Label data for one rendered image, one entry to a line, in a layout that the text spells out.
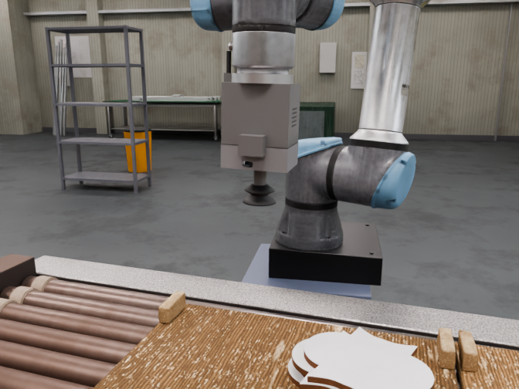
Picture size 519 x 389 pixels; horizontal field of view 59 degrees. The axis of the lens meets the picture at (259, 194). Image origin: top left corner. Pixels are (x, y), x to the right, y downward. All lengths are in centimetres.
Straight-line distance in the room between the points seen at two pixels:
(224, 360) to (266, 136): 29
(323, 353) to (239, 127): 28
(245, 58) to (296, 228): 52
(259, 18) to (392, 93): 44
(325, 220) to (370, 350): 46
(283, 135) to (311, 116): 843
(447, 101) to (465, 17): 178
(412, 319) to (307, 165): 36
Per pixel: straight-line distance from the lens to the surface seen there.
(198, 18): 74
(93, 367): 68
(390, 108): 93
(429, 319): 81
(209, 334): 69
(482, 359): 69
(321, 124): 897
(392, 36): 94
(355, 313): 80
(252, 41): 55
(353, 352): 58
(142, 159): 691
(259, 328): 70
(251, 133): 55
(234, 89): 56
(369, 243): 107
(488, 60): 1153
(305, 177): 96
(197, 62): 1166
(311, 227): 98
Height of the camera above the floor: 128
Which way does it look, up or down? 14 degrees down
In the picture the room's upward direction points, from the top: straight up
